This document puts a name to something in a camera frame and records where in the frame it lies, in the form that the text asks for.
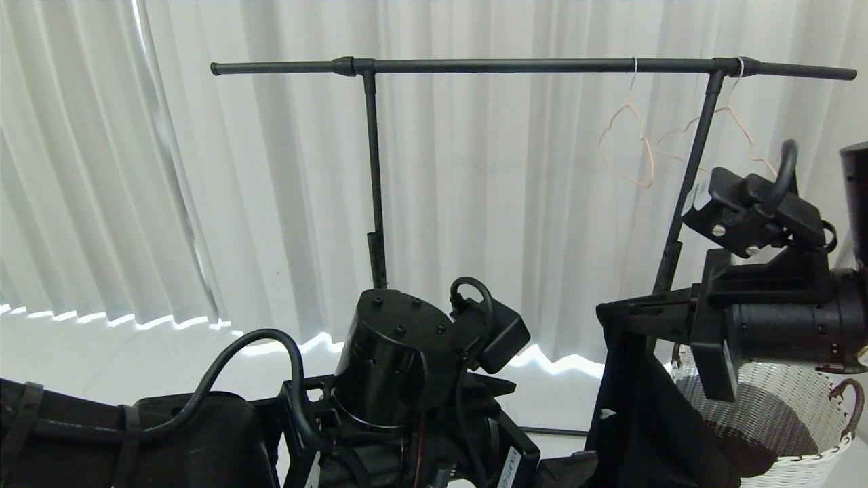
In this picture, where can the black garment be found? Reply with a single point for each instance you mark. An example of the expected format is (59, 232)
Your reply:
(644, 420)

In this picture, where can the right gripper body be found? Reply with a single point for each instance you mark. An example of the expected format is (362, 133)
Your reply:
(780, 332)

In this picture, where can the white curtain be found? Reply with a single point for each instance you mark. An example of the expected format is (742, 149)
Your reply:
(508, 203)

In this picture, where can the pink clothes hanger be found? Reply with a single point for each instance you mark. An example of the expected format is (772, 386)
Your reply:
(635, 81)
(734, 91)

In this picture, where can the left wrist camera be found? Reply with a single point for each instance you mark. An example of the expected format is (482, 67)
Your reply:
(502, 335)

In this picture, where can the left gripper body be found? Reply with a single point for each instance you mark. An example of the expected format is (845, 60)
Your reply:
(475, 451)

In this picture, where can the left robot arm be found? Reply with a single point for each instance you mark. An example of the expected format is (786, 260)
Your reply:
(393, 352)

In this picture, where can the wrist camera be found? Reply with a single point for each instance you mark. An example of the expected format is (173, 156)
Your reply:
(746, 210)
(502, 335)

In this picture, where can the black clothes rack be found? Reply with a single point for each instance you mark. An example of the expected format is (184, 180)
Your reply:
(508, 66)

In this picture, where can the white laundry basket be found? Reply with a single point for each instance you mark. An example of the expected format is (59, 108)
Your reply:
(780, 379)

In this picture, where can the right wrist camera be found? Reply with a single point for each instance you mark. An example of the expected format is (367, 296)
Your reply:
(746, 210)

